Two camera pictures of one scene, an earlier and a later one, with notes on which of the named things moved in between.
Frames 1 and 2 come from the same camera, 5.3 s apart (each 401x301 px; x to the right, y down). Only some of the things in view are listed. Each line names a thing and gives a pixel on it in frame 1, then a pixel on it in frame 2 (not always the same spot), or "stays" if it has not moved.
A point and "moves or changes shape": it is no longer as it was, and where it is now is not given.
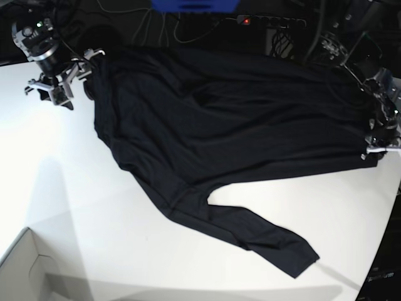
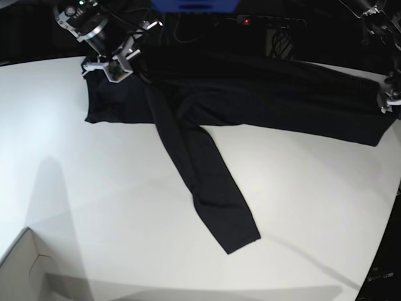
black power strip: (272, 21) stays
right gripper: (382, 139) -> (394, 80)
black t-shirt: (185, 120) moves or changes shape
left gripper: (53, 82) -> (118, 66)
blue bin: (195, 6) stays
